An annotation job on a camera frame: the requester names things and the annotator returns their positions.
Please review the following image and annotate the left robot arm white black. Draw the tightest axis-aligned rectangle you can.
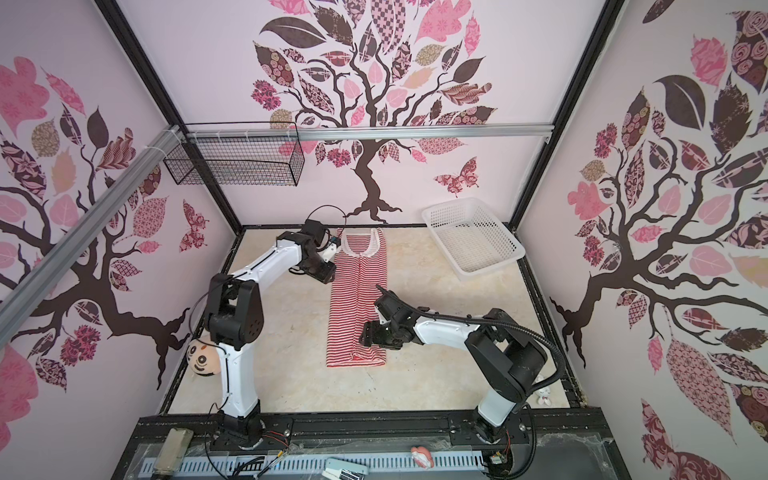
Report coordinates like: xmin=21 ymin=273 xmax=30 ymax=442
xmin=203 ymin=226 xmax=341 ymax=446

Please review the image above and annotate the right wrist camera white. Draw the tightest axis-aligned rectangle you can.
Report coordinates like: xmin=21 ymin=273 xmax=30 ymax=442
xmin=374 ymin=285 xmax=430 ymax=328

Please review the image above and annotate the thin black camera cable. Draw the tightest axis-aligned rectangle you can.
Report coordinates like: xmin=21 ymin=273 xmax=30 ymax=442
xmin=304 ymin=203 xmax=349 ymax=232

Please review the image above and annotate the black wire mesh basket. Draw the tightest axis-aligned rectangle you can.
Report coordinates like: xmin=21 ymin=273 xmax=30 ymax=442
xmin=164 ymin=120 xmax=305 ymax=187

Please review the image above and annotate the black corrugated cable conduit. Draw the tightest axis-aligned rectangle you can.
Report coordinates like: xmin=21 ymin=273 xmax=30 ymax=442
xmin=425 ymin=308 xmax=568 ymax=480

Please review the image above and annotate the white plastic laundry basket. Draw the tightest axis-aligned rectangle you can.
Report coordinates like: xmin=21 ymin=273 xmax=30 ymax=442
xmin=422 ymin=198 xmax=526 ymax=281

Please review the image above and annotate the red white small toy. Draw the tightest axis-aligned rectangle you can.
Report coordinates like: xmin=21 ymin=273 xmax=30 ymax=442
xmin=410 ymin=446 xmax=435 ymax=469

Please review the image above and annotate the aluminium rail wall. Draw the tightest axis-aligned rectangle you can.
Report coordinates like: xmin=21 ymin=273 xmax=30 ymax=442
xmin=1 ymin=125 xmax=184 ymax=345
xmin=186 ymin=123 xmax=554 ymax=141

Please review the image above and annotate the beige box on base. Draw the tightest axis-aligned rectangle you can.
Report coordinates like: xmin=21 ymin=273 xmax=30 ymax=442
xmin=150 ymin=428 xmax=194 ymax=480

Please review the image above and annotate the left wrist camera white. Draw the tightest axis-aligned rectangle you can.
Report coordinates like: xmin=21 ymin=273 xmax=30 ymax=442
xmin=299 ymin=219 xmax=341 ymax=263

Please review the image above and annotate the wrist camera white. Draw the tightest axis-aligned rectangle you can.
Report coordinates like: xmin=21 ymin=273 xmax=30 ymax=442
xmin=299 ymin=219 xmax=341 ymax=263
xmin=374 ymin=285 xmax=430 ymax=328

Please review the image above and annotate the red white striped tank top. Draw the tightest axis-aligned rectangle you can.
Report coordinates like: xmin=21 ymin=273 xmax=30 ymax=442
xmin=325 ymin=228 xmax=388 ymax=368

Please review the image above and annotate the white device on duct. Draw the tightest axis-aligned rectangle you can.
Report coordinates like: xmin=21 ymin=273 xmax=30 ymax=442
xmin=321 ymin=458 xmax=369 ymax=480

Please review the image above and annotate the aluminium rail back wall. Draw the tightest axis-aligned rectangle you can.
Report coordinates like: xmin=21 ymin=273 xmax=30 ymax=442
xmin=186 ymin=123 xmax=554 ymax=141

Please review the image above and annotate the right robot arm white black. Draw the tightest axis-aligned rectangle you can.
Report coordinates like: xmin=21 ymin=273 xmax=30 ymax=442
xmin=359 ymin=307 xmax=549 ymax=443

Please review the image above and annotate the white slotted cable duct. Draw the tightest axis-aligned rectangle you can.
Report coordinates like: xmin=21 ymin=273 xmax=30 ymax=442
xmin=173 ymin=451 xmax=485 ymax=479

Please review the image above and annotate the aluminium rail left wall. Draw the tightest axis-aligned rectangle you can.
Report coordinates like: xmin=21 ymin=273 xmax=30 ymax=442
xmin=1 ymin=125 xmax=184 ymax=345

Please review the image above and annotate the plush doll blue hat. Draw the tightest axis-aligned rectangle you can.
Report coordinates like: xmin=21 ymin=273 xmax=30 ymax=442
xmin=186 ymin=339 xmax=221 ymax=377

